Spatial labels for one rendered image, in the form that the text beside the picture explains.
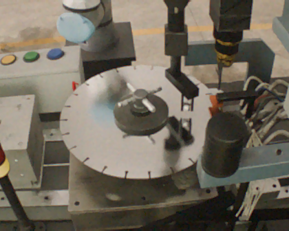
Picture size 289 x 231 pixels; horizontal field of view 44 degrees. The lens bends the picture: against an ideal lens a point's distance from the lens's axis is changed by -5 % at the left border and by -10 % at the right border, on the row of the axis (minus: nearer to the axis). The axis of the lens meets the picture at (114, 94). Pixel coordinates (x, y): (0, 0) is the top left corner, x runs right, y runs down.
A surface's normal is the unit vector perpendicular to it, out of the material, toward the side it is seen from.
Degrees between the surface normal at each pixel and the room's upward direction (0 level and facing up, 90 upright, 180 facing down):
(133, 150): 0
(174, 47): 90
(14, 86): 90
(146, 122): 5
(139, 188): 0
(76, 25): 97
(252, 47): 90
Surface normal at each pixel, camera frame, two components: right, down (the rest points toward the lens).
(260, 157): -0.07, -0.77
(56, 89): 0.04, 0.64
